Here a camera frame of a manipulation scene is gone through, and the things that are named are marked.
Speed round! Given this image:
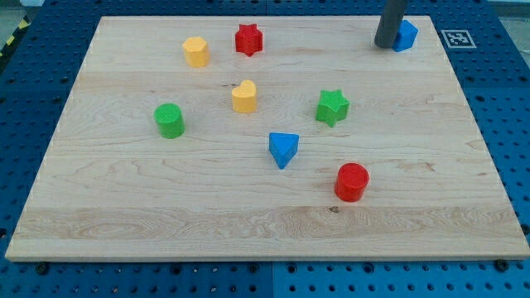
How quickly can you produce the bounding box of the white fiducial marker tag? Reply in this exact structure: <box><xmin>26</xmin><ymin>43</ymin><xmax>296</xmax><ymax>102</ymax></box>
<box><xmin>441</xmin><ymin>29</ymin><xmax>476</xmax><ymax>49</ymax></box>

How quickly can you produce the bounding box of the green star block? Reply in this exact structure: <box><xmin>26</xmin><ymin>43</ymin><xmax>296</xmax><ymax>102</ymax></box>
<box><xmin>316</xmin><ymin>89</ymin><xmax>349</xmax><ymax>127</ymax></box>

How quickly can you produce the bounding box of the blue triangle block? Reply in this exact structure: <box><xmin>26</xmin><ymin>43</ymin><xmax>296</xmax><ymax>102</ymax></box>
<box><xmin>269</xmin><ymin>132</ymin><xmax>300</xmax><ymax>170</ymax></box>

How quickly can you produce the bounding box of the blue pentagon block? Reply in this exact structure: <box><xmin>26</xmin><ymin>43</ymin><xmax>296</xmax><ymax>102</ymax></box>
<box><xmin>392</xmin><ymin>20</ymin><xmax>418</xmax><ymax>52</ymax></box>

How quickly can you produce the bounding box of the black bolt front right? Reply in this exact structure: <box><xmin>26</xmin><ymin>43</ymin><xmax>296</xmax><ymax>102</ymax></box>
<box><xmin>494</xmin><ymin>259</ymin><xmax>510</xmax><ymax>272</ymax></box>

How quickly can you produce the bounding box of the yellow hexagon block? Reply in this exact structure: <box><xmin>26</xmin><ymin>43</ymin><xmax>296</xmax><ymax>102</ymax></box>
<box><xmin>182</xmin><ymin>36</ymin><xmax>210</xmax><ymax>68</ymax></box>

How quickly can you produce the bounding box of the light wooden board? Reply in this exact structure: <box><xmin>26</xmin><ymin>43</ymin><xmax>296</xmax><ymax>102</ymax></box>
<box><xmin>6</xmin><ymin>16</ymin><xmax>529</xmax><ymax>262</ymax></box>

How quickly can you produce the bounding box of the red cylinder block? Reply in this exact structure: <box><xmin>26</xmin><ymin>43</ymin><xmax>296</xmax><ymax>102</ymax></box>
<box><xmin>335</xmin><ymin>163</ymin><xmax>369</xmax><ymax>203</ymax></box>

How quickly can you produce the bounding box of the red star block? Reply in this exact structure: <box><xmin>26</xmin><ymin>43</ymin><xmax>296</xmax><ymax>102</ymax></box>
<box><xmin>235</xmin><ymin>23</ymin><xmax>263</xmax><ymax>56</ymax></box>

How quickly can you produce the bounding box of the yellow heart block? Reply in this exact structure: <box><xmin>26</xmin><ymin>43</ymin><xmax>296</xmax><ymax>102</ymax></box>
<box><xmin>232</xmin><ymin>79</ymin><xmax>258</xmax><ymax>113</ymax></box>

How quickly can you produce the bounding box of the black bolt front left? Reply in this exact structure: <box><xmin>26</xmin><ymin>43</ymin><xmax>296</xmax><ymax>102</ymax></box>
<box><xmin>35</xmin><ymin>262</ymin><xmax>49</xmax><ymax>275</ymax></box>

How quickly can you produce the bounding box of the green cylinder block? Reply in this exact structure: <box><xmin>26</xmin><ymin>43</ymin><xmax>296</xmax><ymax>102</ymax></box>
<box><xmin>153</xmin><ymin>103</ymin><xmax>186</xmax><ymax>139</ymax></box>

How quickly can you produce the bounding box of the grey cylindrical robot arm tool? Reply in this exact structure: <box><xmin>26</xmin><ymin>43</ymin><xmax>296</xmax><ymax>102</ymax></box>
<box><xmin>374</xmin><ymin>0</ymin><xmax>408</xmax><ymax>48</ymax></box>

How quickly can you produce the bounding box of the black bolt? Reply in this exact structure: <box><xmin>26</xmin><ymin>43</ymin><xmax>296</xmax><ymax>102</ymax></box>
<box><xmin>35</xmin><ymin>262</ymin><xmax>49</xmax><ymax>275</ymax></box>
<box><xmin>494</xmin><ymin>259</ymin><xmax>510</xmax><ymax>272</ymax></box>

